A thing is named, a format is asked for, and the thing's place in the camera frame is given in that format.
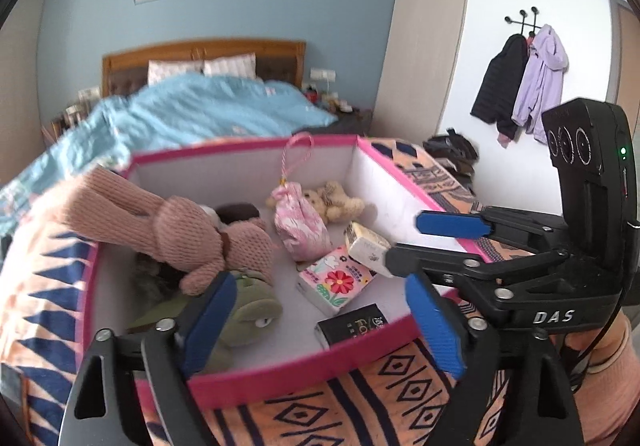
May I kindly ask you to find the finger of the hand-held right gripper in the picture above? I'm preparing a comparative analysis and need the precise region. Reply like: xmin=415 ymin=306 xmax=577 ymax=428
xmin=385 ymin=246 xmax=572 ymax=313
xmin=416 ymin=207 xmax=571 ymax=253

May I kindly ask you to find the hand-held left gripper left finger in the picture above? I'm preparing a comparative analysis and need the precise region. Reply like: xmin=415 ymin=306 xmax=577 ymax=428
xmin=64 ymin=271 xmax=238 ymax=446

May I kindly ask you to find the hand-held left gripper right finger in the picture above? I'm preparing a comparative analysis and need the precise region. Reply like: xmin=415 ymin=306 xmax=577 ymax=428
xmin=405 ymin=272 xmax=586 ymax=446

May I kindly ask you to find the green frog plush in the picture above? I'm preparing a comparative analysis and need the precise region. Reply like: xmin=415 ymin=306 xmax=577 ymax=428
xmin=125 ymin=268 xmax=283 ymax=372

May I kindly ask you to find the beige tissue pack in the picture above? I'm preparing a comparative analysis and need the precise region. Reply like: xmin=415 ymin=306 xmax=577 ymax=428
xmin=344 ymin=221 xmax=393 ymax=279

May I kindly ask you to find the grey furry plush toy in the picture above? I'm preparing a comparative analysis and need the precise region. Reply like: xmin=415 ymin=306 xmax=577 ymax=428
xmin=131 ymin=253 xmax=183 ymax=304

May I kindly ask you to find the black tissue pack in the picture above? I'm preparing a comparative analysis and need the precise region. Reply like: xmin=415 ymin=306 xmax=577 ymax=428
xmin=315 ymin=303 xmax=396 ymax=352

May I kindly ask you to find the floral tissue pack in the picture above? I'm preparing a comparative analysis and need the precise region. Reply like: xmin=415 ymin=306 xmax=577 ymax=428
xmin=296 ymin=246 xmax=377 ymax=317

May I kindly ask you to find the pink knit rabbit plush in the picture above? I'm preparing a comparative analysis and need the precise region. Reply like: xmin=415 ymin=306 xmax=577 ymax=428
xmin=50 ymin=166 xmax=276 ymax=297

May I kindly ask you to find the pink cardboard box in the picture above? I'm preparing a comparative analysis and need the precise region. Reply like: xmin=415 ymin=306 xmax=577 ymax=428
xmin=80 ymin=133 xmax=493 ymax=412

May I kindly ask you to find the cream teddy bear plush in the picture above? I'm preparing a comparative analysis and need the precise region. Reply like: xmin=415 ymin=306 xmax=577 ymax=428
xmin=300 ymin=181 xmax=366 ymax=224

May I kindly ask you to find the dark brown plush toy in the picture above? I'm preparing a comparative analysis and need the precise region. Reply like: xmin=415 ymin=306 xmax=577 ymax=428
xmin=215 ymin=203 xmax=261 ymax=227

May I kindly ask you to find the pink brocade drawstring pouch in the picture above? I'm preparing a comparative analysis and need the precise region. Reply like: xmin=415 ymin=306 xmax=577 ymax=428
xmin=266 ymin=133 xmax=333 ymax=263

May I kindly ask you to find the person's right forearm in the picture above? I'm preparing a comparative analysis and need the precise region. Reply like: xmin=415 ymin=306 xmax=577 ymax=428
xmin=570 ymin=311 xmax=640 ymax=446

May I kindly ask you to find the black bag on floor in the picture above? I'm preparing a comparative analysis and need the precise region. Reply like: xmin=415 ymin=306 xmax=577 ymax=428
xmin=422 ymin=128 xmax=480 ymax=177

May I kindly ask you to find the orange patterned blanket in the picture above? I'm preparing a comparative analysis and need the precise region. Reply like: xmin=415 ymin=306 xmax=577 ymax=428
xmin=0 ymin=136 xmax=551 ymax=446

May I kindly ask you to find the lilac jacket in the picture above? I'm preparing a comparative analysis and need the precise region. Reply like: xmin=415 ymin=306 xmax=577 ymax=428
xmin=511 ymin=24 xmax=570 ymax=145

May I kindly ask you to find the dark wooden nightstand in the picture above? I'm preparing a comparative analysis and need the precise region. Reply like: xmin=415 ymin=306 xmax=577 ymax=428
xmin=320 ymin=108 xmax=373 ymax=134

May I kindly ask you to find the black jacket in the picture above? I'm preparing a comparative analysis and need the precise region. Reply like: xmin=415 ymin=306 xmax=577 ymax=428
xmin=470 ymin=33 xmax=530 ymax=139

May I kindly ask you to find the wooden door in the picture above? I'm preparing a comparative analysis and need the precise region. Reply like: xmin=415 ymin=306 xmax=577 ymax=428
xmin=607 ymin=0 xmax=640 ymax=106

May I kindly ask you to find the beige wardrobe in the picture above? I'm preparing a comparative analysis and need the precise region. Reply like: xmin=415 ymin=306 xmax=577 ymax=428
xmin=377 ymin=0 xmax=473 ymax=151

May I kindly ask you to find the bed with blue duvet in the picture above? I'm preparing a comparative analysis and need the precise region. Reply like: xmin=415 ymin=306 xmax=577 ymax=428
xmin=0 ymin=73 xmax=341 ymax=237

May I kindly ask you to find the bedside clutter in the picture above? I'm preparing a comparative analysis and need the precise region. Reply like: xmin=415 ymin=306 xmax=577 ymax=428
xmin=42 ymin=103 xmax=96 ymax=141

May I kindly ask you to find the white dotted pillow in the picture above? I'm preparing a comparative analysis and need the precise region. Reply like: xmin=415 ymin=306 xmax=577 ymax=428
xmin=202 ymin=53 xmax=257 ymax=79
xmin=147 ymin=60 xmax=203 ymax=86

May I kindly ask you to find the black wall coat rack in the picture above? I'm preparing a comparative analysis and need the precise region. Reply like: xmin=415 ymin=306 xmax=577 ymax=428
xmin=505 ymin=6 xmax=543 ymax=34

